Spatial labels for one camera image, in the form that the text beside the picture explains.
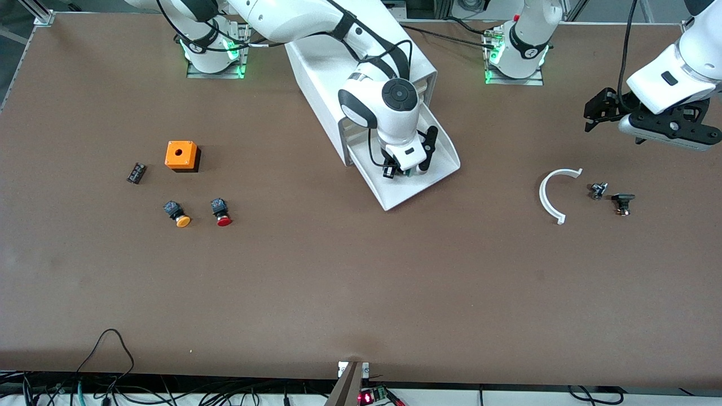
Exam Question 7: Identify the black cable on table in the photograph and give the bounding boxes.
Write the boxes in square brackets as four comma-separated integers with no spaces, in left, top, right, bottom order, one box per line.
[398,21,498,49]

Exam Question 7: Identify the circuit board with red LED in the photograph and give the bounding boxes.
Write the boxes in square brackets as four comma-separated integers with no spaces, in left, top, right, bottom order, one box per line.
[358,386,391,406]

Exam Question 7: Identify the tangled black cables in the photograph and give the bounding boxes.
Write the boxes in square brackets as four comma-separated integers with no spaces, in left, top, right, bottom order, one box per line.
[0,369,339,406]

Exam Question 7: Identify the black switch component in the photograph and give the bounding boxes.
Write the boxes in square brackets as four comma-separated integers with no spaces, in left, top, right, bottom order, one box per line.
[611,193,637,217]

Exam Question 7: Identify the yellow push button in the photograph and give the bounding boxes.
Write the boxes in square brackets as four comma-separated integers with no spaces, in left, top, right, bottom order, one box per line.
[163,201,192,229]

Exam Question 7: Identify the orange box with hole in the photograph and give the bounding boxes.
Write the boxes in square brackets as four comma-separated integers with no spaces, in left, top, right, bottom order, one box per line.
[164,140,202,174]

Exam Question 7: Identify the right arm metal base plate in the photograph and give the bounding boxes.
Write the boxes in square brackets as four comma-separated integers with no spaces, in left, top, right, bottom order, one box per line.
[186,23,252,80]

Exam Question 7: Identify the white drawer cabinet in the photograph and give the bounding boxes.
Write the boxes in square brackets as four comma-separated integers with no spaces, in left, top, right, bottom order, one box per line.
[284,23,438,167]

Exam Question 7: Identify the black looped cable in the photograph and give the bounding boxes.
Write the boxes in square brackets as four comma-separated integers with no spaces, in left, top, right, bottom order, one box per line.
[76,328,136,377]

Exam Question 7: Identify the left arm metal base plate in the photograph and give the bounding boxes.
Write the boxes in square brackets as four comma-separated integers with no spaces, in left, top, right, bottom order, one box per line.
[483,28,545,86]

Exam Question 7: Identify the red push button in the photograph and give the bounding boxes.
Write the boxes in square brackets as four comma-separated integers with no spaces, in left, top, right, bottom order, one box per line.
[210,197,234,228]

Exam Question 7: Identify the white curved plastic arc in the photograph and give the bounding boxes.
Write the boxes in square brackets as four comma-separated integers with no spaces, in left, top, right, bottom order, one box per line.
[539,167,584,226]

